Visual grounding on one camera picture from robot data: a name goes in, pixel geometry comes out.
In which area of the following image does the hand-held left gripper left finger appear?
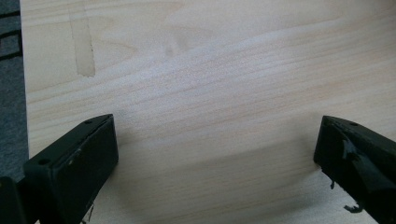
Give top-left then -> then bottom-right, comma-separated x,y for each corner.
23,113 -> 120,224

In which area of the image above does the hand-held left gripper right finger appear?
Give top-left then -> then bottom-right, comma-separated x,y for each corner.
313,115 -> 396,224

